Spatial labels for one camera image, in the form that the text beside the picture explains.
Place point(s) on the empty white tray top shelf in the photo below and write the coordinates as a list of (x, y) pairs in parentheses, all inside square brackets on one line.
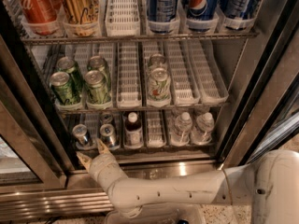
[(122, 18)]

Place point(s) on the fridge door right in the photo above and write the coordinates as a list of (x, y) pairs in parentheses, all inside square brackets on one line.
[(264, 88)]

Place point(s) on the clear water bottle right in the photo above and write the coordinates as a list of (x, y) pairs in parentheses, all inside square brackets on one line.
[(202, 130)]

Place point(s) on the blue pepsi can middle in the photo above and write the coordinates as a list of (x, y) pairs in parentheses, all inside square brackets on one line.
[(200, 13)]

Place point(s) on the silver redbull can back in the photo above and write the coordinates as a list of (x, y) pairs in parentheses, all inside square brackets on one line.
[(106, 118)]

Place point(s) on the white floral can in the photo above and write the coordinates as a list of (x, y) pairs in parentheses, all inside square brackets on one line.
[(159, 86), (156, 60)]

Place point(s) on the empty white tray middle right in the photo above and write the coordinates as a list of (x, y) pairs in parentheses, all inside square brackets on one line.
[(184, 88)]

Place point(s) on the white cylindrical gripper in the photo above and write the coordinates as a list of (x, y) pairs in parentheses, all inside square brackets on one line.
[(100, 164)]

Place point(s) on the silver redbull can front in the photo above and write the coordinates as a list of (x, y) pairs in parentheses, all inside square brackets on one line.
[(108, 136)]

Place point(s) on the white floral can front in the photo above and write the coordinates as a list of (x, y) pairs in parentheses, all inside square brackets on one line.
[(159, 86)]

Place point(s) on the fridge door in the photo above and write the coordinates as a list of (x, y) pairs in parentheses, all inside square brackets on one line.
[(29, 122), (264, 88)]

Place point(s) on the empty white tray far right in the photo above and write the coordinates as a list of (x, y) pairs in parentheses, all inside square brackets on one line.
[(207, 73)]

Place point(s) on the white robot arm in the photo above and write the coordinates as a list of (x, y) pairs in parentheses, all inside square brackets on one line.
[(269, 185)]

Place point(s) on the silver redbull can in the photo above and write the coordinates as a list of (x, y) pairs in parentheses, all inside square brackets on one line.
[(106, 118), (108, 136), (82, 135)]

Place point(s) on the green can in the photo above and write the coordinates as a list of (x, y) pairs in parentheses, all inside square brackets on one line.
[(71, 67), (99, 63), (64, 88), (97, 90)]

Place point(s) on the green can front left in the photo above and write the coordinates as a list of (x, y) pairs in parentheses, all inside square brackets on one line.
[(64, 88)]

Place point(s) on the white floral can back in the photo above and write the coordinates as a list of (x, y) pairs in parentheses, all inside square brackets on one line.
[(156, 60)]

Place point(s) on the empty white tray middle shelf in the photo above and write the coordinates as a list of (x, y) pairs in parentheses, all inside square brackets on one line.
[(129, 84)]

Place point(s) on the empty white tray bottom shelf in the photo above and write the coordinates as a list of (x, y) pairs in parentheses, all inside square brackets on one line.
[(155, 129)]

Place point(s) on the clear plastic bin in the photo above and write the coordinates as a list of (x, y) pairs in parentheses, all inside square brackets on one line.
[(163, 213)]

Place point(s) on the green can back left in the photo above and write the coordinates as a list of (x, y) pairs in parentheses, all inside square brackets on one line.
[(71, 67)]

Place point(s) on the clear water bottle left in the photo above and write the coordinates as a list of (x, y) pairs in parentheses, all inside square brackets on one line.
[(181, 130)]

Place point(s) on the clear water bottle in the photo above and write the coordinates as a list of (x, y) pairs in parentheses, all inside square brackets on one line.
[(181, 130), (202, 130)]

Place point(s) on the blue pepsi can left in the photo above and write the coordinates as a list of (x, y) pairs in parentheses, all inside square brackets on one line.
[(160, 14)]

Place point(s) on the gold la croix can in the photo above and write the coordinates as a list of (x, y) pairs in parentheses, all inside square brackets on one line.
[(81, 17)]

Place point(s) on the red coca-cola can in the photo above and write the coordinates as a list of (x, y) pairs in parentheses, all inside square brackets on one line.
[(40, 13)]

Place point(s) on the dark juice bottle white cap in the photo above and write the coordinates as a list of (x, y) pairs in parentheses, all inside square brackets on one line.
[(133, 131)]

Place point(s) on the fridge door left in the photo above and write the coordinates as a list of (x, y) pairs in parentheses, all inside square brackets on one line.
[(29, 122)]

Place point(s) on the empty white tray shelf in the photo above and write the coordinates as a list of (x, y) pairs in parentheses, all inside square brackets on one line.
[(122, 18), (129, 84), (155, 129)]

